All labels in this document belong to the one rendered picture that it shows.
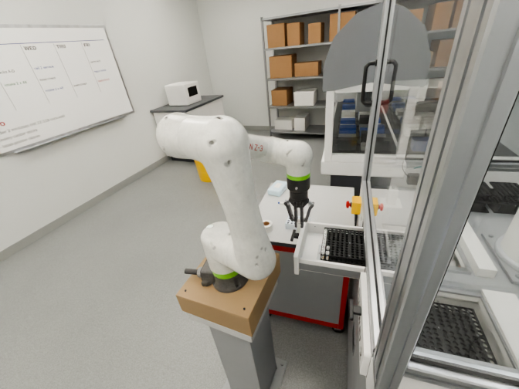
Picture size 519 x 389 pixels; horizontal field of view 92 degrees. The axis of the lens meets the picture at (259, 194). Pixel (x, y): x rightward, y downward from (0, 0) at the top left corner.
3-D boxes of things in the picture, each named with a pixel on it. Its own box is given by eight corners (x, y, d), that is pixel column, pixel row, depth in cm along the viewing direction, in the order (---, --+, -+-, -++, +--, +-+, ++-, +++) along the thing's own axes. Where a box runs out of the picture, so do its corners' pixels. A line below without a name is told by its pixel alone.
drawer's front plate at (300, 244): (294, 275, 104) (293, 255, 99) (304, 230, 127) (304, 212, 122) (298, 275, 104) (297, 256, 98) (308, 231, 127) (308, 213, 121)
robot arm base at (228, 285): (181, 288, 99) (175, 278, 96) (196, 260, 111) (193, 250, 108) (243, 295, 92) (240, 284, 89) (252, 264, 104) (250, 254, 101)
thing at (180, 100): (165, 161, 452) (142, 89, 389) (201, 140, 540) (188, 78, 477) (198, 164, 424) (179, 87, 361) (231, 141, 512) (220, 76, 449)
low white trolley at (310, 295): (256, 319, 176) (242, 237, 137) (277, 256, 226) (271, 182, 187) (343, 339, 158) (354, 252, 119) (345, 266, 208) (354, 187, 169)
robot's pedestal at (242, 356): (218, 397, 139) (184, 314, 100) (242, 345, 162) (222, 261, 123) (269, 423, 128) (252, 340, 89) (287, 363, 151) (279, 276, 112)
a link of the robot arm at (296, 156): (303, 148, 85) (318, 138, 92) (273, 143, 93) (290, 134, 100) (303, 184, 93) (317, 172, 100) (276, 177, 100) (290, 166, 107)
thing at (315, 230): (299, 269, 104) (299, 259, 101) (307, 231, 125) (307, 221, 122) (408, 288, 92) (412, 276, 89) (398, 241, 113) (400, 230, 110)
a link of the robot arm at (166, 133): (172, 160, 61) (177, 108, 59) (145, 153, 68) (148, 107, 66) (226, 164, 75) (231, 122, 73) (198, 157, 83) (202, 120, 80)
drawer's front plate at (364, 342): (359, 375, 71) (364, 355, 66) (357, 291, 95) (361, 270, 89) (366, 377, 71) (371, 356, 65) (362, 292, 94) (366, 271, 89)
